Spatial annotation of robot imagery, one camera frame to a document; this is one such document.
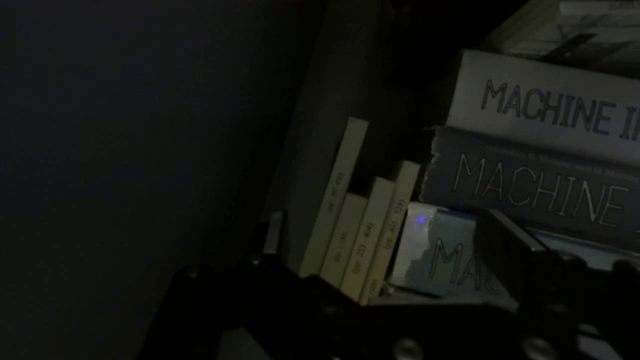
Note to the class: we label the green plastic-covered book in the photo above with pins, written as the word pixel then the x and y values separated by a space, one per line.
pixel 432 253

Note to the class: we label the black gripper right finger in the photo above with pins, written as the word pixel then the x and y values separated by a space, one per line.
pixel 513 247

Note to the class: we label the pale patterned book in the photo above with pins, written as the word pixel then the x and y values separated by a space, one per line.
pixel 572 32

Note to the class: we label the grey Machine Intelligence book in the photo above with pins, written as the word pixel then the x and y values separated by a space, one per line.
pixel 466 181

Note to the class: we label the cream Machine Intelligence 8 book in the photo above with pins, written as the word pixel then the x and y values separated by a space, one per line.
pixel 532 100

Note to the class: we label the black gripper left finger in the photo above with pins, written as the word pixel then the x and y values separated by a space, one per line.
pixel 275 232

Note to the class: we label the thin pale green booklet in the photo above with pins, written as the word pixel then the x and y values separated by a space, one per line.
pixel 371 232
pixel 400 201
pixel 336 193
pixel 342 241

